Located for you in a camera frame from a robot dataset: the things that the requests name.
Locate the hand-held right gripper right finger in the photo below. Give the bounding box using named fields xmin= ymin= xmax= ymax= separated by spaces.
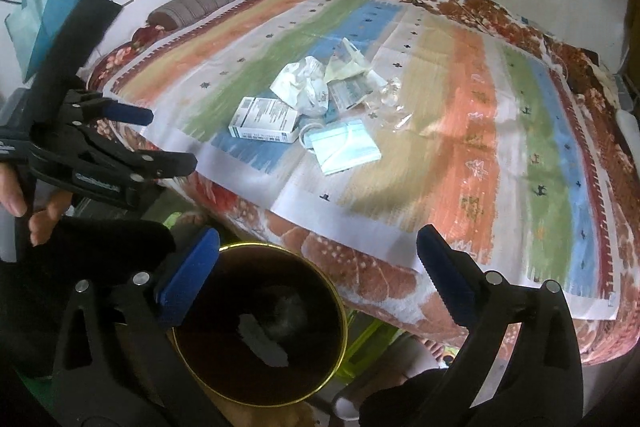
xmin=417 ymin=224 xmax=583 ymax=427

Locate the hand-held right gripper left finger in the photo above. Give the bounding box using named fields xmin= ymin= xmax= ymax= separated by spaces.
xmin=50 ymin=227 xmax=221 ymax=427

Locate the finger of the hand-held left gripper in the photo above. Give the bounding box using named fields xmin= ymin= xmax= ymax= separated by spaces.
xmin=65 ymin=90 xmax=154 ymax=128
xmin=82 ymin=128 xmax=199 ymax=181

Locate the dark round bin gold rim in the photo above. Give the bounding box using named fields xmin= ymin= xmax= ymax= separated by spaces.
xmin=170 ymin=243 xmax=349 ymax=405

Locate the white medicine box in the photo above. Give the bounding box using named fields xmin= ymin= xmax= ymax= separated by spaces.
xmin=229 ymin=96 xmax=301 ymax=144

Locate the white tissue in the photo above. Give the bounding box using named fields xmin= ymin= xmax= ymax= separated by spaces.
xmin=270 ymin=57 xmax=331 ymax=118

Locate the blue face mask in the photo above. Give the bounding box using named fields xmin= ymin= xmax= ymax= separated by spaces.
xmin=299 ymin=118 xmax=383 ymax=178

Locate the clear plastic wrapper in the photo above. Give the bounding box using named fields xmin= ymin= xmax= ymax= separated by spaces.
xmin=367 ymin=77 xmax=416 ymax=132

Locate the white blue plastic packet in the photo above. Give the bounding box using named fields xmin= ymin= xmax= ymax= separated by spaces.
xmin=327 ymin=74 xmax=388 ymax=112

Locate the person's left hand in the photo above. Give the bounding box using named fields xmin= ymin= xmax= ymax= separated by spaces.
xmin=0 ymin=163 xmax=75 ymax=249

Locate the floral red bedspread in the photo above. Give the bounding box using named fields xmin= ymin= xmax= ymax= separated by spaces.
xmin=85 ymin=0 xmax=640 ymax=365

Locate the white paper scrap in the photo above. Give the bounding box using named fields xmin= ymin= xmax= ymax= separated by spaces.
xmin=239 ymin=314 xmax=291 ymax=369

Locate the green plastic stool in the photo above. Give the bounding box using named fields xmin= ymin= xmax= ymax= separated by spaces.
xmin=345 ymin=312 xmax=401 ymax=378

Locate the teal fabric bag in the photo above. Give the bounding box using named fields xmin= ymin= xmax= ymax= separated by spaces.
xmin=5 ymin=0 xmax=83 ymax=82

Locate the person's right leg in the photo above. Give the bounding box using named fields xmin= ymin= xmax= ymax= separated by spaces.
xmin=350 ymin=336 xmax=456 ymax=427

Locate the grey ribbed pillow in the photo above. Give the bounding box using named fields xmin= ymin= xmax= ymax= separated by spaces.
xmin=147 ymin=0 xmax=244 ymax=30

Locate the striped colourful blanket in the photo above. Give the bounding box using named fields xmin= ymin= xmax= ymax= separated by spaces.
xmin=107 ymin=0 xmax=623 ymax=320

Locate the pale yellow wrapper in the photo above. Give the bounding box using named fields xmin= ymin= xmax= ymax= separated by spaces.
xmin=324 ymin=38 xmax=373 ymax=82

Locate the white cloth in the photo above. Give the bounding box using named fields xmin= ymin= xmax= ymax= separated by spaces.
xmin=616 ymin=108 xmax=640 ymax=142

